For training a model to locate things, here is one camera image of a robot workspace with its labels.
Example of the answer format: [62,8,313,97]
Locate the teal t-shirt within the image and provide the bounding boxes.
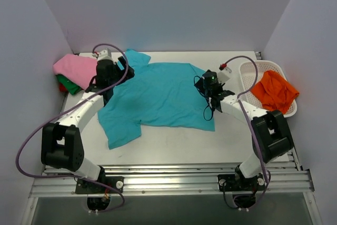
[98,50,215,149]

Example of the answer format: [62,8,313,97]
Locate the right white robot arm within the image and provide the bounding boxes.
[194,70,294,190]

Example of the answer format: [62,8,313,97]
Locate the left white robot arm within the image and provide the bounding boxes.
[41,56,134,193]

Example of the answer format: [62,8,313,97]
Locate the pink folded t-shirt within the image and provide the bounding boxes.
[53,54,97,90]

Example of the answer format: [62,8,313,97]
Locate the green folded t-shirt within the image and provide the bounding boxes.
[56,74,82,95]

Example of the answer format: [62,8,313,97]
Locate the white plastic basket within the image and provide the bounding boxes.
[239,60,297,118]

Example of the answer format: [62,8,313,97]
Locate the red folded t-shirt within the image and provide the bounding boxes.
[59,83,67,92]

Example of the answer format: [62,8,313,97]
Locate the orange t-shirt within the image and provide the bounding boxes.
[251,70,300,114]

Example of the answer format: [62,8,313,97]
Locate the black thin wire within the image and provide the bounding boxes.
[193,75,214,121]

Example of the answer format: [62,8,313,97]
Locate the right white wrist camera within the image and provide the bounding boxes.
[217,66,232,84]

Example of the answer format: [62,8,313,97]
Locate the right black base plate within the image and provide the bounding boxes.
[217,174,265,192]

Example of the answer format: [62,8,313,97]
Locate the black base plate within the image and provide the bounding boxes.
[217,174,265,192]
[75,176,124,194]

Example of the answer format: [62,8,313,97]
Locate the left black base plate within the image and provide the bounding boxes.
[75,176,124,194]

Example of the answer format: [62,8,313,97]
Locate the aluminium rail frame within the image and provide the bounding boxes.
[23,149,322,224]

